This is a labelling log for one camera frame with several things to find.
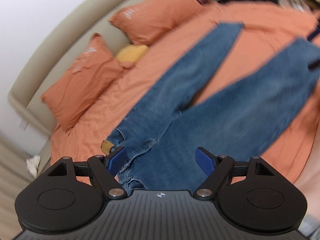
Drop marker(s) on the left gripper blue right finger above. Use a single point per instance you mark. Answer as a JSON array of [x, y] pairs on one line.
[[205, 160]]

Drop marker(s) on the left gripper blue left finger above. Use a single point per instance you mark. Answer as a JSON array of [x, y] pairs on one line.
[[116, 160]]

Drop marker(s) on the blue denim jeans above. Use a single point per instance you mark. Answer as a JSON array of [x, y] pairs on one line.
[[163, 130]]

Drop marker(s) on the white crumpled cloth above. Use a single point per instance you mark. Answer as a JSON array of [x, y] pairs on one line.
[[33, 165]]

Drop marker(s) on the orange pillow near window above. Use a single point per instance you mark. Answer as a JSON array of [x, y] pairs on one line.
[[90, 74]]

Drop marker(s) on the beige upholstered headboard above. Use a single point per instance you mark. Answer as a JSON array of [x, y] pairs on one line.
[[57, 53]]

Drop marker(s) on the yellow small cushion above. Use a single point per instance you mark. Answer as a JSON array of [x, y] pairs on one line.
[[132, 53]]

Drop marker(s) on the orange pillow far side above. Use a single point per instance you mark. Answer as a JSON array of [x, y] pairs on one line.
[[146, 22]]

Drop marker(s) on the orange bed sheet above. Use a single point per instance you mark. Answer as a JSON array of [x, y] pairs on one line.
[[268, 28]]

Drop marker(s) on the white wall socket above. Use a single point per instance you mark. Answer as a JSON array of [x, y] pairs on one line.
[[23, 124]]

